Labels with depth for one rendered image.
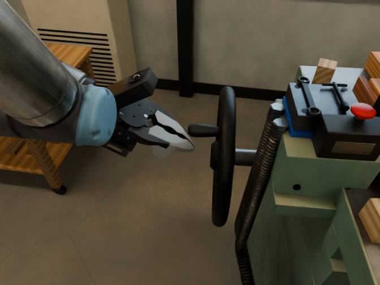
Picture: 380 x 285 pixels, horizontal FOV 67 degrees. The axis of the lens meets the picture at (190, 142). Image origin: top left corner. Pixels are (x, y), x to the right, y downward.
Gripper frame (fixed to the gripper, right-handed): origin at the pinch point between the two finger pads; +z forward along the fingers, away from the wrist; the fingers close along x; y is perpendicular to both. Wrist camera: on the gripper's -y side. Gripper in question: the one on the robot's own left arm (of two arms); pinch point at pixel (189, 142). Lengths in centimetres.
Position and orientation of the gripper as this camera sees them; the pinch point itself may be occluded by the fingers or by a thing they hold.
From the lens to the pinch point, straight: 50.8
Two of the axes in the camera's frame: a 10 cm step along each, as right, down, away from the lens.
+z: 8.6, 4.4, 2.5
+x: -1.5, 6.9, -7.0
